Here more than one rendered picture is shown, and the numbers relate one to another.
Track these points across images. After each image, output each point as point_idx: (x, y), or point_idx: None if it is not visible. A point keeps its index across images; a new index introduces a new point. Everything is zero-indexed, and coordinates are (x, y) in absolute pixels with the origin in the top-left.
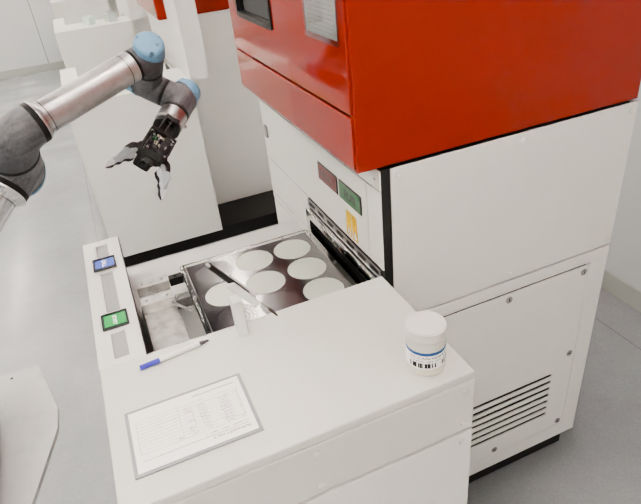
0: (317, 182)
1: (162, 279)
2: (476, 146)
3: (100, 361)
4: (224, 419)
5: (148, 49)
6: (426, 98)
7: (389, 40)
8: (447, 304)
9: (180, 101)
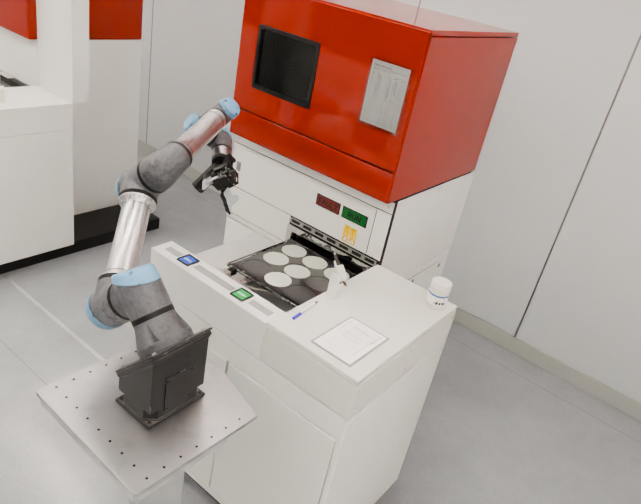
0: (310, 206)
1: (226, 271)
2: (425, 191)
3: (260, 318)
4: (366, 337)
5: (234, 110)
6: (418, 165)
7: (416, 136)
8: None
9: (229, 144)
